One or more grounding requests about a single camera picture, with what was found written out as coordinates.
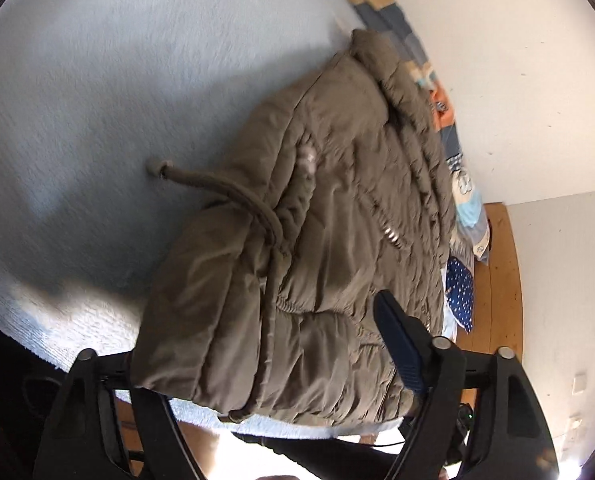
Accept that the patchwork cartoon print quilt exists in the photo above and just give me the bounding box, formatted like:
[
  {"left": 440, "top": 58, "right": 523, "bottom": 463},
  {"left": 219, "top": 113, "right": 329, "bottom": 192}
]
[{"left": 327, "top": 0, "right": 493, "bottom": 266}]

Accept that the light blue fleece blanket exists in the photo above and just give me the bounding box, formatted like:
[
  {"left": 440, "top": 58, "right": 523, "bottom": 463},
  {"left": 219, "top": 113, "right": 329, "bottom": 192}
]
[{"left": 0, "top": 0, "right": 428, "bottom": 441}]

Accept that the wooden headboard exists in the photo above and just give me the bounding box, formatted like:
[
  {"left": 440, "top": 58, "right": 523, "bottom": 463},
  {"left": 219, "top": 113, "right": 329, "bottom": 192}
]
[{"left": 457, "top": 202, "right": 525, "bottom": 361}]

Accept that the navy star print pillow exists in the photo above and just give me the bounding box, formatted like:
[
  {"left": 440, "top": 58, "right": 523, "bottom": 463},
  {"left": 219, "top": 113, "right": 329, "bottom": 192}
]
[{"left": 445, "top": 256, "right": 475, "bottom": 333}]

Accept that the person's black trouser leg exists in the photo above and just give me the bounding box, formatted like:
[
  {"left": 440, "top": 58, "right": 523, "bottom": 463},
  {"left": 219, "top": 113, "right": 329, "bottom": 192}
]
[{"left": 232, "top": 430, "right": 413, "bottom": 480}]

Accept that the brown quilted puffer jacket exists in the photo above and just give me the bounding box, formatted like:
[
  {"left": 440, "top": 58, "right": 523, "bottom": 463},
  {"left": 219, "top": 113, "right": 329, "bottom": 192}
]
[{"left": 130, "top": 27, "right": 458, "bottom": 428}]

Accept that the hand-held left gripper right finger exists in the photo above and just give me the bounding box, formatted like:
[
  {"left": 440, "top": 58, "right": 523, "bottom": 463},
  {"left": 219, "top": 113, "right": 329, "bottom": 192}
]
[{"left": 372, "top": 290, "right": 561, "bottom": 480}]

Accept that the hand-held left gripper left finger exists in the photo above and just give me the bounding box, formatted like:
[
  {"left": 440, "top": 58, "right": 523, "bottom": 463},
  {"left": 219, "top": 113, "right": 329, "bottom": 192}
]
[{"left": 32, "top": 347, "right": 201, "bottom": 480}]

